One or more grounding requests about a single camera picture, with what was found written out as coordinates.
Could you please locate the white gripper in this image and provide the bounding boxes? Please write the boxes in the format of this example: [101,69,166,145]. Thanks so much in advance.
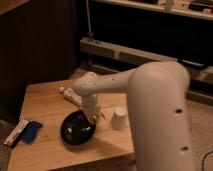
[82,94,101,125]

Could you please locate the black ceramic bowl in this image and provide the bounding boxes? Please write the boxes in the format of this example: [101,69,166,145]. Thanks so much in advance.
[60,111,96,145]

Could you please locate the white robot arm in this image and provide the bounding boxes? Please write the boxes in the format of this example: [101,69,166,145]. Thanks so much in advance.
[74,61,196,171]

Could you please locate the white paper cup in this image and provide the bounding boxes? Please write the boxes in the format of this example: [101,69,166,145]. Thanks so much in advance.
[111,107,127,130]

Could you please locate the white plastic bottle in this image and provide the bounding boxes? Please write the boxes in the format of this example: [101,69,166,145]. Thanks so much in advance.
[59,86,82,107]

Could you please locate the blue rectangular sponge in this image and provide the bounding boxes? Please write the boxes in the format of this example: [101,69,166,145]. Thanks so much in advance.
[22,121,43,144]

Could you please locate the white red toothpaste box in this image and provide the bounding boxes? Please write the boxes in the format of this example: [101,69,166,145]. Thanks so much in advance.
[3,119,29,147]

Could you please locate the metal vertical pole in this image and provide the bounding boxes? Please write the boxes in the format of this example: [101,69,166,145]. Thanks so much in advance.
[86,0,94,42]

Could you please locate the wooden shelf rack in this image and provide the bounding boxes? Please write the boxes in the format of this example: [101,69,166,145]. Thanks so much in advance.
[77,0,213,106]

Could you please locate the black handle on shelf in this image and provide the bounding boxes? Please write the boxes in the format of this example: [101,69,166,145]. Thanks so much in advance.
[177,58,208,70]

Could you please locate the black cable on floor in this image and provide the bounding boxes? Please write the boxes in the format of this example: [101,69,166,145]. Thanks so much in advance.
[201,150,213,171]

